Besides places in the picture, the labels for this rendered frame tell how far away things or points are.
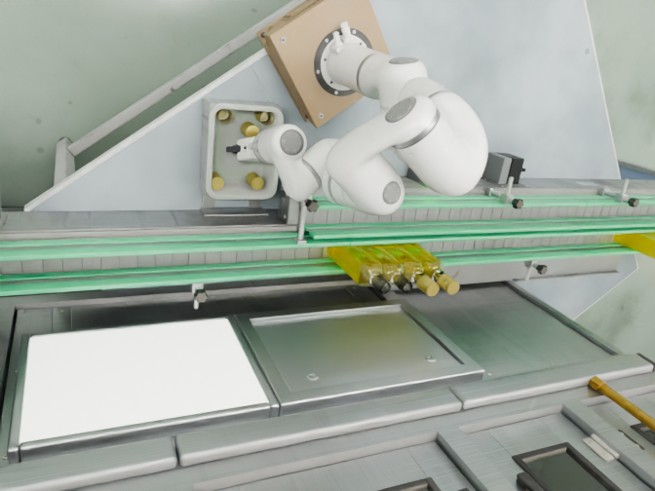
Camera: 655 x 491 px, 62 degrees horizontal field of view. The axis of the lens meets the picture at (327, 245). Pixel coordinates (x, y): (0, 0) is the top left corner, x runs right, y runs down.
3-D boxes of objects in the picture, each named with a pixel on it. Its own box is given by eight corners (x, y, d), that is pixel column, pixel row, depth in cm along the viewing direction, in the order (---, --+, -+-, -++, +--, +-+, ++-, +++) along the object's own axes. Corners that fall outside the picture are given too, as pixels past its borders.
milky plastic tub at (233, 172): (198, 189, 137) (206, 200, 129) (202, 96, 129) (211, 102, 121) (265, 189, 144) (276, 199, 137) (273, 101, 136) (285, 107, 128)
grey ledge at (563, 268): (368, 277, 165) (387, 293, 155) (373, 249, 162) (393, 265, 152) (594, 260, 204) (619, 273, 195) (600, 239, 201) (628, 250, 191)
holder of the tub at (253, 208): (198, 208, 139) (205, 218, 132) (203, 97, 129) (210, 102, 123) (263, 207, 146) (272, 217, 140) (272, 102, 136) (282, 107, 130)
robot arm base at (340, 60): (309, 33, 123) (339, 44, 111) (357, 13, 126) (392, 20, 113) (327, 97, 132) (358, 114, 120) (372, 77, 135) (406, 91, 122)
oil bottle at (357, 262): (326, 254, 144) (363, 290, 126) (328, 234, 142) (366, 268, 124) (344, 253, 146) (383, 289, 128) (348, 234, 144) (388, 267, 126)
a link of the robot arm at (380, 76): (396, 45, 116) (439, 57, 103) (396, 106, 123) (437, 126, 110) (355, 52, 113) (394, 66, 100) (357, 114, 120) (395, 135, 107)
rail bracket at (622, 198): (595, 194, 177) (631, 207, 166) (601, 171, 174) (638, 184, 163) (603, 194, 179) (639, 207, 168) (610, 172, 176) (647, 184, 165)
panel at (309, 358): (22, 346, 111) (7, 466, 83) (21, 333, 110) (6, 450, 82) (403, 308, 148) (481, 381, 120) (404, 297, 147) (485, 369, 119)
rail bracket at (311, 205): (284, 232, 136) (302, 251, 126) (290, 166, 130) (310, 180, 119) (295, 232, 137) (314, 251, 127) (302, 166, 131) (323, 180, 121)
